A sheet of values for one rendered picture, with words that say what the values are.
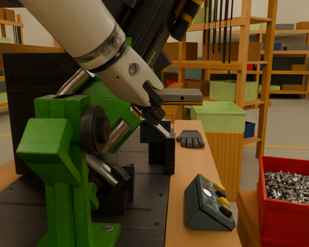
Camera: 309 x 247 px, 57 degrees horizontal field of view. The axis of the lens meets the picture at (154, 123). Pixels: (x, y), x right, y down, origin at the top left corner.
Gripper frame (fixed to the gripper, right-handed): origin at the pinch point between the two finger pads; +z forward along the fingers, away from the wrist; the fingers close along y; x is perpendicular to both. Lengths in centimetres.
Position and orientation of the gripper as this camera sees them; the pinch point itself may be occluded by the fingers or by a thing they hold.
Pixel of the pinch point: (153, 112)
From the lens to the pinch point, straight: 54.1
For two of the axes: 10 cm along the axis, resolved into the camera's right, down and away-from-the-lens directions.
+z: 4.9, 5.8, 6.6
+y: -6.6, -2.5, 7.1
